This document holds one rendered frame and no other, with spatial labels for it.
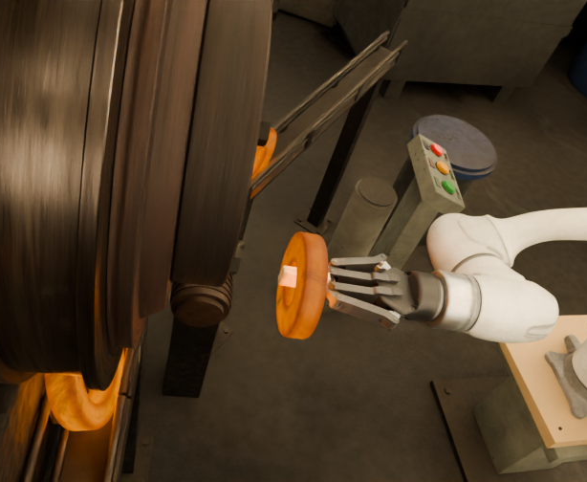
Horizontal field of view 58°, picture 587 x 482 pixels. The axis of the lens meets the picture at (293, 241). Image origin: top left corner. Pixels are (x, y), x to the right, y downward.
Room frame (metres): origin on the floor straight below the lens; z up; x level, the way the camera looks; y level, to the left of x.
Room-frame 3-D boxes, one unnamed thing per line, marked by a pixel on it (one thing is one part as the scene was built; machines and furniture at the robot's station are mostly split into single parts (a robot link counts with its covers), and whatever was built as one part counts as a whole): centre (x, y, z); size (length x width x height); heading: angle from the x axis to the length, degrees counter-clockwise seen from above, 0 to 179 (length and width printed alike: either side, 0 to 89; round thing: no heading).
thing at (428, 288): (0.54, -0.18, 0.83); 0.09 x 0.08 x 0.07; 108
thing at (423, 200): (1.23, -0.31, 0.31); 0.24 x 0.16 x 0.62; 17
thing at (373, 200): (1.14, -0.17, 0.26); 0.12 x 0.12 x 0.52
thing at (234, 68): (0.39, 0.10, 1.11); 0.28 x 0.06 x 0.28; 17
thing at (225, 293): (0.72, 0.16, 0.27); 0.22 x 0.13 x 0.53; 17
